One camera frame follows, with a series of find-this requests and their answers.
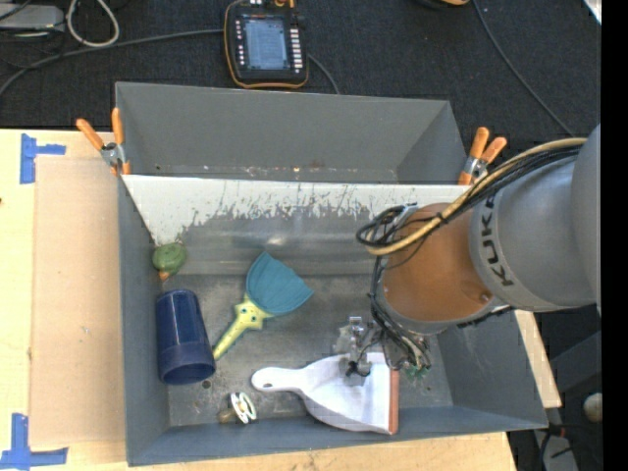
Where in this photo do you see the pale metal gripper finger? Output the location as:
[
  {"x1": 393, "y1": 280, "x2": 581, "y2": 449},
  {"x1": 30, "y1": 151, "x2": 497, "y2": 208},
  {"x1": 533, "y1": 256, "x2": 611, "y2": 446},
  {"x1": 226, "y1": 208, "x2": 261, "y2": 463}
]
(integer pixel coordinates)
[
  {"x1": 334, "y1": 315, "x2": 368, "y2": 358},
  {"x1": 342, "y1": 353, "x2": 373, "y2": 388}
]

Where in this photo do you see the white dustpan with red-brown edge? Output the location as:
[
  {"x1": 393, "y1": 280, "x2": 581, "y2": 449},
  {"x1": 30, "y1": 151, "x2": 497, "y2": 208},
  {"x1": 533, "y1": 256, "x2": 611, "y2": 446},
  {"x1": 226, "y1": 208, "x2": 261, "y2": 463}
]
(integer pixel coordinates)
[{"x1": 250, "y1": 351, "x2": 401, "y2": 437}]

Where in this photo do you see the teal and yellow toy shovel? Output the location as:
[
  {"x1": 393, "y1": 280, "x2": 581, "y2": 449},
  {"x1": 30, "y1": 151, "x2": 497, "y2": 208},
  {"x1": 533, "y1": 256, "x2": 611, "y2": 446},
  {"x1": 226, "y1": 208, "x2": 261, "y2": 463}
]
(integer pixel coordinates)
[{"x1": 211, "y1": 250, "x2": 316, "y2": 362}]

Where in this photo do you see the grey metal bin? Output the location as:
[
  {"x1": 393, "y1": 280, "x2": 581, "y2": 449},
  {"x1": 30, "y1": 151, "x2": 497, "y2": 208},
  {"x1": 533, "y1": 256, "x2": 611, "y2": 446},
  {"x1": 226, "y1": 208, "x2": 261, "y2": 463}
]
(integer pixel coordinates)
[{"x1": 113, "y1": 80, "x2": 550, "y2": 468}]

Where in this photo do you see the dark blue cup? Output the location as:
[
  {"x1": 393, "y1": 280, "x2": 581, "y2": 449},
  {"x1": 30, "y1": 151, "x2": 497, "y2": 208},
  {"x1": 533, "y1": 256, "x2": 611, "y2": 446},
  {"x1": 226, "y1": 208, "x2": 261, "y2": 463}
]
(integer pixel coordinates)
[{"x1": 155, "y1": 288, "x2": 218, "y2": 387}]

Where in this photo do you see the green round toy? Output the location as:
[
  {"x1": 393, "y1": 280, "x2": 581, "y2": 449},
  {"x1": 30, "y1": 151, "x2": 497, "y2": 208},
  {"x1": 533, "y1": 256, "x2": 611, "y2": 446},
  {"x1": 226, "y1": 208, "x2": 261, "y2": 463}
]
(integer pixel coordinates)
[{"x1": 151, "y1": 241, "x2": 188, "y2": 282}]

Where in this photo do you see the brown cardboard board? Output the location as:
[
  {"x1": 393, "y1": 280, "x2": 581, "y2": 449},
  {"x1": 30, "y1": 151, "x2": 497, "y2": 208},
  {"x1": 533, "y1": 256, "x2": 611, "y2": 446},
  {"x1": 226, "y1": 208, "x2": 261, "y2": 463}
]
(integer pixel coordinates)
[{"x1": 27, "y1": 156, "x2": 130, "y2": 453}]

